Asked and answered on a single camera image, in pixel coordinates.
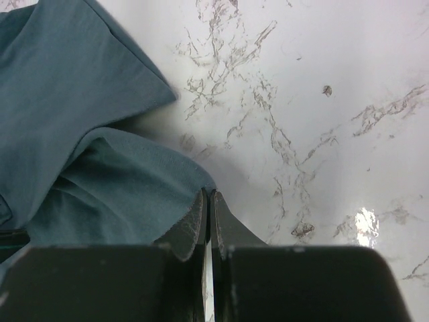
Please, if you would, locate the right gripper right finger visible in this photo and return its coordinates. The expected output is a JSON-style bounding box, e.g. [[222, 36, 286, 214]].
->
[[209, 191, 267, 321]]

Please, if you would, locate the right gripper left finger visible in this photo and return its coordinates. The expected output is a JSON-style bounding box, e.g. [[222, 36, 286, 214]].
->
[[153, 189, 206, 321]]

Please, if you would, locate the grey-blue t shirt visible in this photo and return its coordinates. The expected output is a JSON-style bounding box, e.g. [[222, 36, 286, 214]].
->
[[1, 1, 215, 246]]

